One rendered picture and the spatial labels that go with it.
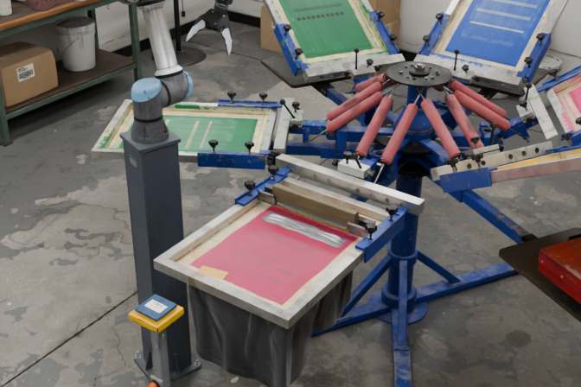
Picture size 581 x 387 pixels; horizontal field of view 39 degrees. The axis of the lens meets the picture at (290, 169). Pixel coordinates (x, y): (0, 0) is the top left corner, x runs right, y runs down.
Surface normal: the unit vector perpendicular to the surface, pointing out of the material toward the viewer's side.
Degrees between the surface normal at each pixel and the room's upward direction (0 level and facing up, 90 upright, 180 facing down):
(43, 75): 90
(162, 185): 90
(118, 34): 90
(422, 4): 90
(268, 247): 0
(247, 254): 0
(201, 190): 0
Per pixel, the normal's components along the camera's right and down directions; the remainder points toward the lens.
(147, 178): 0.59, 0.39
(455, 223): 0.01, -0.88
